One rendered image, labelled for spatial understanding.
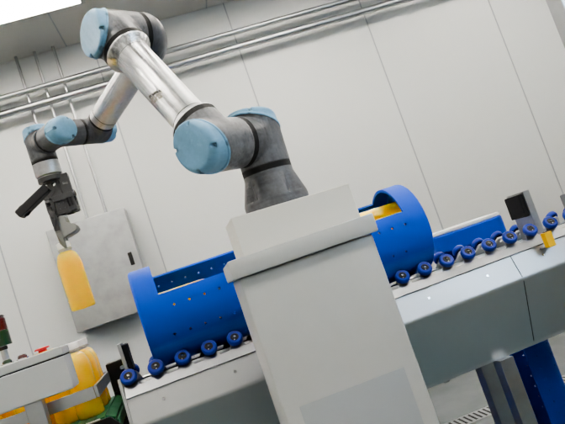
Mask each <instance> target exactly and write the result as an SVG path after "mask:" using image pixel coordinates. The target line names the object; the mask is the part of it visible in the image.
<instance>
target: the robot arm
mask: <svg viewBox="0 0 565 424"><path fill-rule="evenodd" d="M80 36H81V45H82V49H83V51H84V53H85V55H86V56H87V57H89V58H93V59H94V60H97V59H102V60H104V61H105V62H106V64H107V65H108V66H109V67H110V68H111V69H112V70H113V71H115V73H114V75H113V77H112V79H111V80H110V82H109V83H108V86H107V87H106V88H105V90H104V91H103V93H102V95H101V97H100V98H99V100H98V101H97V103H96V105H95V106H94V108H93V109H92V112H91V113H90V114H89V115H88V117H87V118H86V119H71V118H68V117H66V116H64V115H60V116H57V117H55V118H54V119H51V120H49V121H48V122H47V123H46V124H35V125H30V126H28V127H26V128H24V129H23V131H22V135H23V138H24V144H25V146H26V149H27V152H28V154H29V159H30V162H31V165H32V168H33V170H34V175H35V178H36V179H38V180H37V181H38V184H39V185H42V186H41V187H40V188H38V189H37V190H36V191H35V192H34V193H33V194H32V195H31V196H30V197H29V198H28V199H27V200H26V201H25V202H24V203H23V204H21V205H20V206H19V207H18V208H17V209H16V210H15V214H16V215H17V216H18V217H21V218H26V217H27V216H29V215H30V213H31V212H32V211H33V210H34V209H35V208H36V207H37V206H38V205H39V204H40V203H41V202H42V201H43V200H44V201H45V206H46V209H47V212H48V214H49V216H50V220H51V223H52V225H53V227H54V230H55V233H56V236H57V238H58V241H59V243H60V244H61V245H62V246H63V247H64V248H65V249H67V246H66V241H68V239H69V238H70V237H72V236H74V235H75V234H76V233H78V232H79V231H80V226H79V225H76V224H73V223H70V221H69V219H68V218H67V217H65V216H63V215H72V214H75V213H76V212H78V211H80V210H81V208H80V205H79V203H78V199H77V193H76V191H75V190H74V189H72V185H71V181H70V177H69V174H67V172H65V173H62V170H61V165H60V163H59V160H58V156H57V154H56V151H57V150H58V149H60V148H61V147H64V146H81V145H89V144H103V143H106V142H111V141H113V140H114V139H115V138H116V133H117V125H116V123H117V121H118V120H119V118H120V116H121V115H122V113H123V112H124V111H125V109H126V108H127V106H128V105H129V103H130V101H131V100H132V98H133V97H134V96H135V94H136V93H137V91H138V90H139V91H140V92H141V93H142V94H143V95H144V96H145V97H146V99H147V100H148V101H149V102H150V103H151V104H152V105H153V106H154V108H155V109H156V110H157V111H158V112H159V113H160V114H161V116H162V117H163V118H164V119H165V120H166V121H167V122H168V124H169V125H170V126H171V127H172V128H173V132H172V136H173V147H174V149H176V150H177V152H176V153H175V154H176V156H177V159H178V161H179V162H180V163H181V164H182V165H183V166H184V167H185V168H186V169H187V170H188V171H190V172H193V173H196V174H215V173H219V172H225V171H230V170H236V169H240V170H241V173H242V176H243V178H244V182H245V211H246V213H247V214H248V213H250V212H254V211H257V210H259V209H265V208H267V207H271V206H273V205H277V204H281V203H285V202H288V201H290V200H294V199H298V198H302V197H304V196H308V195H309V193H308V190H307V188H306V187H305V186H304V184H303V183H302V181H301V180H300V178H299V177H298V175H297V174H296V172H295V171H294V170H293V167H292V164H291V162H290V158H289V155H288V151H287V147H286V145H285V142H284V139H283V134H282V131H281V125H280V123H279V121H278V120H277V116H276V115H275V113H274V111H273V110H272V109H270V108H267V107H261V106H256V107H250V108H244V109H239V110H236V111H235V112H233V113H231V114H229V115H228V116H227V117H225V116H223V115H222V114H221V113H220V112H219V111H218V110H217V109H216V108H215V107H214V106H213V105H212V104H211V103H201V102H200V100H199V99H198V98H197V97H196V96H195V95H194V94H193V93H192V92H191V91H190V90H189V89H188V88H187V87H186V86H185V85H184V83H183V82H182V81H181V80H180V79H179V78H178V77H177V76H176V75H175V74H174V73H173V72H172V71H171V70H170V69H169V68H168V66H167V65H166V64H165V63H164V62H163V61H162V60H163V59H164V56H165V54H166V48H167V37H166V31H165V29H164V27H163V25H162V24H161V22H160V21H159V20H158V19H157V18H156V17H154V16H153V15H151V14H149V13H145V12H136V11H126V10H117V9H107V8H92V9H91V10H89V11H88V12H87V13H86V14H85V16H84V18H83V20H82V25H81V31H80ZM54 183H55V186H53V184H54ZM46 185H47V186H46ZM73 190H74V191H73Z"/></svg>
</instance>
